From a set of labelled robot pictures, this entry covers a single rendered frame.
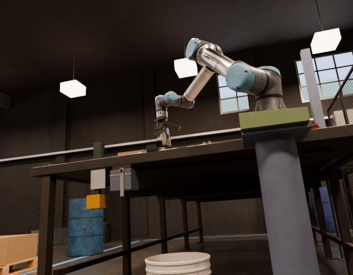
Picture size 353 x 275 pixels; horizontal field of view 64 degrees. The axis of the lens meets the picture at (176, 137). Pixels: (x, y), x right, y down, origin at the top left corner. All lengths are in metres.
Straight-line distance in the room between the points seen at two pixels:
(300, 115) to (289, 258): 0.53
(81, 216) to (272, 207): 4.13
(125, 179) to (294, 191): 0.91
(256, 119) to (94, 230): 4.21
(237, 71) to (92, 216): 4.18
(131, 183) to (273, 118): 0.87
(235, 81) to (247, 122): 0.19
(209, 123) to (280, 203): 6.48
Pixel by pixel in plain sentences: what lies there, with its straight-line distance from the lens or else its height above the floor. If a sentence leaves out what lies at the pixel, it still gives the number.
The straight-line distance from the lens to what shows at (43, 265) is 2.00.
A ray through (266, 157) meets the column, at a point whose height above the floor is 0.76.
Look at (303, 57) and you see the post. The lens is 3.88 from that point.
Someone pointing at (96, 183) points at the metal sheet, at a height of 0.77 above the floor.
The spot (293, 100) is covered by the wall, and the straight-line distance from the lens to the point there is 7.75.
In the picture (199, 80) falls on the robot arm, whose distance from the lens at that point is 1.74.
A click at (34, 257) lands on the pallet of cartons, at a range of 4.31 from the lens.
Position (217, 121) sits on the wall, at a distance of 7.57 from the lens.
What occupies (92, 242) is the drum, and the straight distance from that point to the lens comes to 5.06.
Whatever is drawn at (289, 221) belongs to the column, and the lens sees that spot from 1.19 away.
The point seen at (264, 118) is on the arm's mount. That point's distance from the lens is 1.16.
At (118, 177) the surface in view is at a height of 0.78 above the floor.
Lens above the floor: 0.56
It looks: 15 degrees up
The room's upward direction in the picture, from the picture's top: 4 degrees counter-clockwise
